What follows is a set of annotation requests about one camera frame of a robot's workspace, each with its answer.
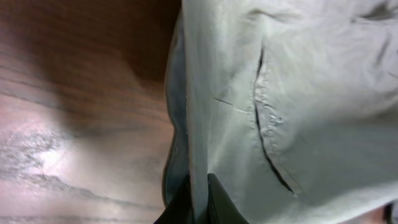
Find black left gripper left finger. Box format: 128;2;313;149
154;175;194;224

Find light green shorts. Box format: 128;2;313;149
162;0;397;223

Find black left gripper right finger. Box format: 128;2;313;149
207;174;249;224

